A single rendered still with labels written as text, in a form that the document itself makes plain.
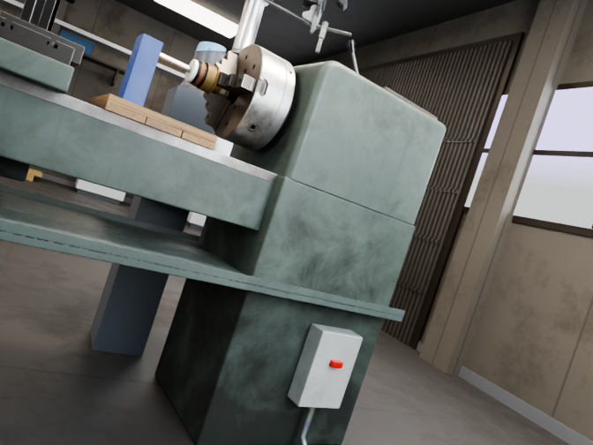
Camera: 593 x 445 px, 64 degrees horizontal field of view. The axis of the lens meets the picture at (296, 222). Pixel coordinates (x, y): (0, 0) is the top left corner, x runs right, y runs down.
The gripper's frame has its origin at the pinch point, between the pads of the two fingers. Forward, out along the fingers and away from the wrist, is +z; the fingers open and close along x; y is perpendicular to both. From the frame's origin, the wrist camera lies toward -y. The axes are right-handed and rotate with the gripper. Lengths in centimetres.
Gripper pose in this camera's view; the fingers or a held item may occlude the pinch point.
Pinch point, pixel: (313, 30)
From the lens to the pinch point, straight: 182.9
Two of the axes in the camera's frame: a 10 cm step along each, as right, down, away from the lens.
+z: -3.0, 9.5, -0.3
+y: -9.5, -2.9, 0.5
